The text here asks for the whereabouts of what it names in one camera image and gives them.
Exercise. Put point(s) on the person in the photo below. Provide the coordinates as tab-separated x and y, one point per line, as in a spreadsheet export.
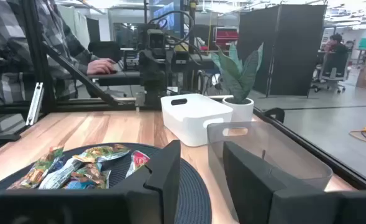
2	31
336	46

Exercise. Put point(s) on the red white granola bar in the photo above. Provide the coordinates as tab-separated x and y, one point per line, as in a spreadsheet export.
137	161

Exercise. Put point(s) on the dark blue green granola bar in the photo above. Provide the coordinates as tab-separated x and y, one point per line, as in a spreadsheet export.
57	164

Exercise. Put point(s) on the green orange-ended granola bar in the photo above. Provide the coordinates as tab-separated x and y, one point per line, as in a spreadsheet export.
36	172

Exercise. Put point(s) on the grey office chair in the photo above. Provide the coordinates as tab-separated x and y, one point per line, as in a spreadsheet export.
335	70

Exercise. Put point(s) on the black aluminium frame posts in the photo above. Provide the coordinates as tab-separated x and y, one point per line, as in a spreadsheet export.
39	62

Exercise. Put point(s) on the silver metal bracket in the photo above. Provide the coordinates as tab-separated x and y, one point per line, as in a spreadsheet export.
35	102

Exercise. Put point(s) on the person's hand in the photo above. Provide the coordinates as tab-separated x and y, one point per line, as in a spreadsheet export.
100	67

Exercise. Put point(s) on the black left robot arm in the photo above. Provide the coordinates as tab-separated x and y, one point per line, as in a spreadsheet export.
153	93

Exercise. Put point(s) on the black desk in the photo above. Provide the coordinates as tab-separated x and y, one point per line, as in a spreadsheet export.
123	76

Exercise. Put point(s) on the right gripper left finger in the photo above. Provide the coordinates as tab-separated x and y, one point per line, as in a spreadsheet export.
170	174

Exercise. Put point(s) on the white plastic bin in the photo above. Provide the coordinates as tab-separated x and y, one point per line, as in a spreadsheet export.
189	124

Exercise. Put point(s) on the computer monitor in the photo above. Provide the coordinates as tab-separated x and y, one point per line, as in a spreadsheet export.
167	15

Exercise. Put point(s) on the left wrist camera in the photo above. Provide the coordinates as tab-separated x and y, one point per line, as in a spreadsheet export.
156	40

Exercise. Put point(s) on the black table edge rail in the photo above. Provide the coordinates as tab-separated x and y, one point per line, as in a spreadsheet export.
341	169

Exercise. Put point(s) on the red tool chest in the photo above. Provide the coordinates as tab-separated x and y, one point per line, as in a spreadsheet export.
226	37

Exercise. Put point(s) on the black table clamp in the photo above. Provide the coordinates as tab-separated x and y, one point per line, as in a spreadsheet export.
277	112

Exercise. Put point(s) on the dark blue woven round placemat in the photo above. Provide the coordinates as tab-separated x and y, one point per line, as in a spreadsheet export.
195	199

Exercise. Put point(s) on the black partition screen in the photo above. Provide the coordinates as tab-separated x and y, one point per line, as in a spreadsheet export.
288	46

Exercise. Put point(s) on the snake plant in white pot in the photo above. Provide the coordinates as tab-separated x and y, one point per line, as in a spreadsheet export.
237	77

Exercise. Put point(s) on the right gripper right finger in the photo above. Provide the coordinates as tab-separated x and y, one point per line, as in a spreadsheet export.
248	186

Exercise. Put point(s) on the grey translucent plastic bin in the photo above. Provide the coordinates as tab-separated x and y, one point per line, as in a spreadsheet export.
294	161

